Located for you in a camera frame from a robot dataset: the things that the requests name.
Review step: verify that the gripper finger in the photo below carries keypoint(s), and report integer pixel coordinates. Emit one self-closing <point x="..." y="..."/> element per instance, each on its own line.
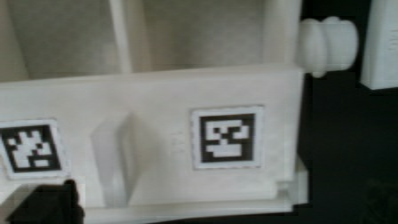
<point x="50" y="207"/>

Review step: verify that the white cabinet door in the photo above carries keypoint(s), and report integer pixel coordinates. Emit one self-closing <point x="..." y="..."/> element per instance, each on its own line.
<point x="173" y="139"/>

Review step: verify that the white cabinet body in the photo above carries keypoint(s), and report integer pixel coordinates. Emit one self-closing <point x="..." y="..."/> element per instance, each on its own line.
<point x="93" y="37"/>

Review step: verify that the white L-shaped fence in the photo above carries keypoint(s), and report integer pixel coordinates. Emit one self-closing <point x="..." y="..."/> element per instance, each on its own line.
<point x="379" y="76"/>

